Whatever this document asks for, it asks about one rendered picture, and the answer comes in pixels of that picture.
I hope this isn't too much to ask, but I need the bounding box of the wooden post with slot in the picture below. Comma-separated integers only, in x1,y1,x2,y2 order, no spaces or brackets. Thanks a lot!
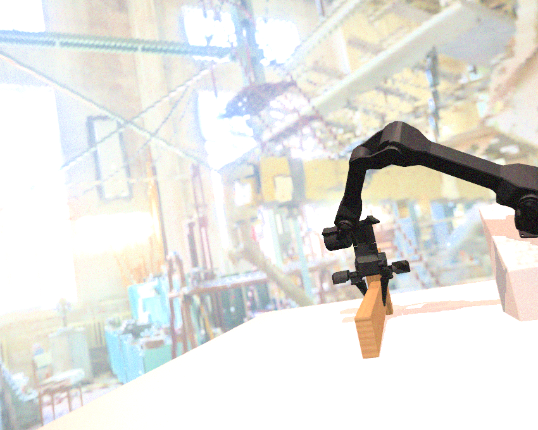
366,248,393,315

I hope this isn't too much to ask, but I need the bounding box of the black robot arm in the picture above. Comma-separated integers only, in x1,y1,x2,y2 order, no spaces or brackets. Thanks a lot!
322,121,538,276

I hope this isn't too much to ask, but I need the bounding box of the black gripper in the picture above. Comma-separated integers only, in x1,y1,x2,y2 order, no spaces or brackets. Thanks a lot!
332,243,411,306

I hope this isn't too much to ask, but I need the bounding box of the light wooden board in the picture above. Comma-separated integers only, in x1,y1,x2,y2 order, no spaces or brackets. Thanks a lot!
354,281,387,359

